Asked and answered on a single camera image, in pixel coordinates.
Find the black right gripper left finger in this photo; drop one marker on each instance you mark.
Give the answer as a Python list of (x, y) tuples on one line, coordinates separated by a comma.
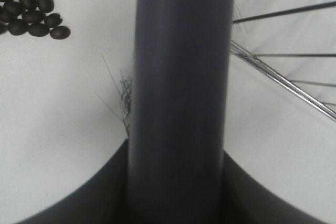
[(99, 200)]

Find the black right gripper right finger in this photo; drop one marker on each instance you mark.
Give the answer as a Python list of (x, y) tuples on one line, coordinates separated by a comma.
[(244, 200)]

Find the purple brush black bristles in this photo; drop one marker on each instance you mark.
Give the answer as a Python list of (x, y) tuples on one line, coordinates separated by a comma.
[(174, 155)]

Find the pile of coffee beans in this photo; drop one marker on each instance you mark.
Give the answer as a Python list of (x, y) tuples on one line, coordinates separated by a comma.
[(35, 17)]

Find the chrome wire dish rack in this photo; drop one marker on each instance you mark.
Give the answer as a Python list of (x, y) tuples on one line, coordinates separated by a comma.
[(293, 43)]

